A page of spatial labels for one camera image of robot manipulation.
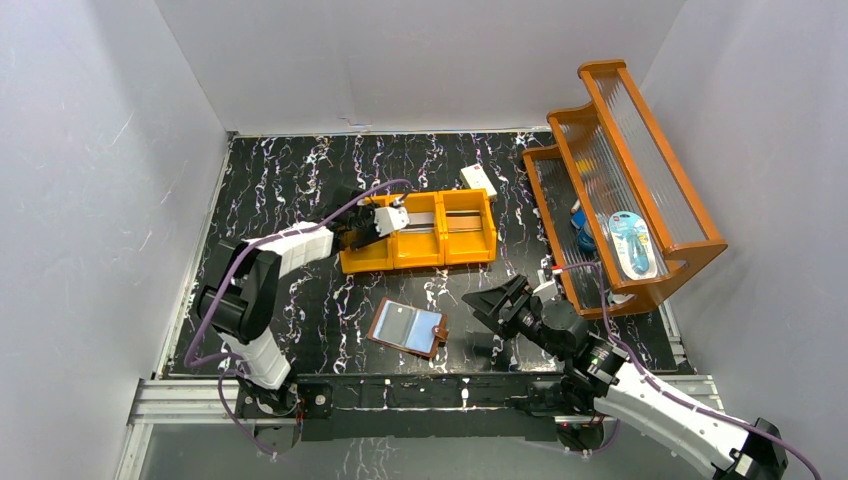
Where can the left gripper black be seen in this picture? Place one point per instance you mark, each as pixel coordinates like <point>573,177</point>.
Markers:
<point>361,225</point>

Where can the left orange bin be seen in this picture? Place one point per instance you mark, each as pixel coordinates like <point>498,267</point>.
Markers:
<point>376,257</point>

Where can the blue packaged item on shelf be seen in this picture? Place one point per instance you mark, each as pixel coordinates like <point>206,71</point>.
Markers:
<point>633,245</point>

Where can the middle orange bin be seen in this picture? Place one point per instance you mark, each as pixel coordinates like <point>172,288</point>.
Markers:
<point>418,250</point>

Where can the white small box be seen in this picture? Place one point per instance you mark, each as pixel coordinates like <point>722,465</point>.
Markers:
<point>474,177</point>

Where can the card in right bin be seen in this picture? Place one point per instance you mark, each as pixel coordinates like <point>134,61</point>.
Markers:
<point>464,220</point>

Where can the orange bin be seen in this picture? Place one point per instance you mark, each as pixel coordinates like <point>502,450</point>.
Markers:
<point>471,236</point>
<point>418,250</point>
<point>376,257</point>

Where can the brown leather card holder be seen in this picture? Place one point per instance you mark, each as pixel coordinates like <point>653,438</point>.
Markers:
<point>408,329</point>

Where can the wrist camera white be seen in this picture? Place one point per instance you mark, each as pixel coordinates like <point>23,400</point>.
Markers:
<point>390,219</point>
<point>548,288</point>

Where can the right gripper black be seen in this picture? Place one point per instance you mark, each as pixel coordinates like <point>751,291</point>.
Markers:
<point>490,302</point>

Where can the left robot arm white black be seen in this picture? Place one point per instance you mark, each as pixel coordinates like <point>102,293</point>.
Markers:
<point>236,297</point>

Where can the orange wooden shelf rack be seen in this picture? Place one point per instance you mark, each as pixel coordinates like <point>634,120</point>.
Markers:
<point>611,155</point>

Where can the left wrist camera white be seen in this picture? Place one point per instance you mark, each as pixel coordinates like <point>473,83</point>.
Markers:
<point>390,219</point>

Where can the silver card in middle bin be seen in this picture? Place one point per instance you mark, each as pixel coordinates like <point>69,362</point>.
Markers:
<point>421,222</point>

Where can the right orange bin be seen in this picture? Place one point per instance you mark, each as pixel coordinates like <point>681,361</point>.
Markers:
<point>471,236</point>

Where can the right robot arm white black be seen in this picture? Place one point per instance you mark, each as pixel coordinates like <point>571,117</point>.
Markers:
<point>600,378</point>

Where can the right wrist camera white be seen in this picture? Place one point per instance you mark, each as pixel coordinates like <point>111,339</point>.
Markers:
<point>548,288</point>

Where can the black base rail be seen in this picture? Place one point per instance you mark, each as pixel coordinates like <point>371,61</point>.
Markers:
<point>332,407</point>

